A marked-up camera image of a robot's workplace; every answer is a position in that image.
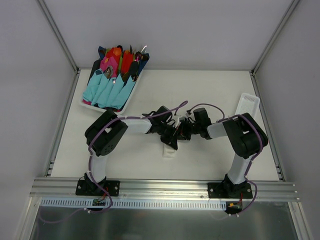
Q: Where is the white paper napkin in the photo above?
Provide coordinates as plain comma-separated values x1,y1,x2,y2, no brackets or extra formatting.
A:
162,144,176,158

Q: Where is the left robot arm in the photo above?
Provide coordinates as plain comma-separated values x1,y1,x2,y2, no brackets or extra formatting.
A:
76,106,178,197

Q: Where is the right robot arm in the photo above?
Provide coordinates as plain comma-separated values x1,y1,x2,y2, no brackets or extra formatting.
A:
177,107,269,199

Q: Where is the light blue rolled napkin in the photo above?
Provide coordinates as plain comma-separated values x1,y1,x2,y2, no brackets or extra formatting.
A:
81,69,136,112

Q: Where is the dark navy rolled napkin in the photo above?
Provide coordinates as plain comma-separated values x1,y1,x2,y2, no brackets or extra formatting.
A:
137,53,150,76

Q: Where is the pink rolled napkin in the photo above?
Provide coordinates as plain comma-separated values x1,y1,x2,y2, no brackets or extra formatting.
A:
99,56,119,77

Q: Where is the small white perforated basket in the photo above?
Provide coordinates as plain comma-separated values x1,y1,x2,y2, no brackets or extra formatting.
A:
235,93,260,119

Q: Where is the white tray of rolled napkins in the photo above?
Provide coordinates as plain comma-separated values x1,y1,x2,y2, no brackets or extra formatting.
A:
80,45,150,114

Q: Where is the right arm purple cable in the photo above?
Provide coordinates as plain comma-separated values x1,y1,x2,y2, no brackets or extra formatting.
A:
186,103,263,217

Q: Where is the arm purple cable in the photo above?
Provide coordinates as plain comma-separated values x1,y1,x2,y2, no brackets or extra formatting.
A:
87,100,189,213
186,103,263,217

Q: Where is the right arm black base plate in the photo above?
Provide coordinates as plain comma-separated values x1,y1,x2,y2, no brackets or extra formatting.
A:
207,182,253,199

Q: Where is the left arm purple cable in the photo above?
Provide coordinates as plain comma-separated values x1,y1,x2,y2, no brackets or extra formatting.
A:
87,100,189,213

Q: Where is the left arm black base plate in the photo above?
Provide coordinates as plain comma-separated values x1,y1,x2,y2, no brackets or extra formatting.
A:
75,178,121,197

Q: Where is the white slotted cable duct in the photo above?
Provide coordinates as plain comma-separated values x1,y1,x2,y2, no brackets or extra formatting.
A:
40,197,227,211

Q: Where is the aluminium mounting rail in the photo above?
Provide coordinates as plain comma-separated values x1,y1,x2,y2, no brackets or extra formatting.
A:
29,177,301,202

